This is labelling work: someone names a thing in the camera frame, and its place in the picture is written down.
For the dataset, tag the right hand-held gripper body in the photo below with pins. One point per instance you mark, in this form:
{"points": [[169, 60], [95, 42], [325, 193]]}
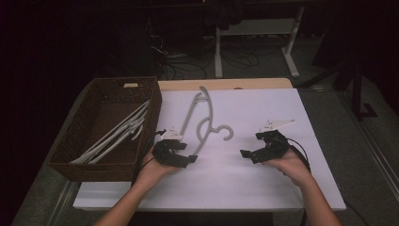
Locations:
{"points": [[277, 146]]}

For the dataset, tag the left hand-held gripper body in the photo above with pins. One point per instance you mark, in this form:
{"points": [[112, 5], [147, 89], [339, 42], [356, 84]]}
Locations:
{"points": [[164, 153]]}

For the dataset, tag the grey plastic clothes hanger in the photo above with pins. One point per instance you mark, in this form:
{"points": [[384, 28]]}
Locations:
{"points": [[119, 132], [211, 114], [110, 147], [126, 120]]}

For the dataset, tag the brown wicker basket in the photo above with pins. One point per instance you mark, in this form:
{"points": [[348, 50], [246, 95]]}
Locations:
{"points": [[94, 172]]}

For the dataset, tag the person's left hand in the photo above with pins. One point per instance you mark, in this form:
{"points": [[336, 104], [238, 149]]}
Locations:
{"points": [[153, 174]]}

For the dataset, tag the person's right hand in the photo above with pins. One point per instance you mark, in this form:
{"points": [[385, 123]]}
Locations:
{"points": [[295, 168]]}

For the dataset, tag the white table mat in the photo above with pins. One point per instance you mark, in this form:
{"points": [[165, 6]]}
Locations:
{"points": [[244, 175]]}

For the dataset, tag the black metal stand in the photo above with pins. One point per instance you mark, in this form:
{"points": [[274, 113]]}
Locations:
{"points": [[356, 91]]}

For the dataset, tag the white metal desk frame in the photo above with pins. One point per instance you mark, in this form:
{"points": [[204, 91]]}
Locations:
{"points": [[218, 53]]}

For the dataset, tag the metal floor rail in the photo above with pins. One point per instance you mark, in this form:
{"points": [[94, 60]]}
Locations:
{"points": [[376, 150], [64, 204]]}

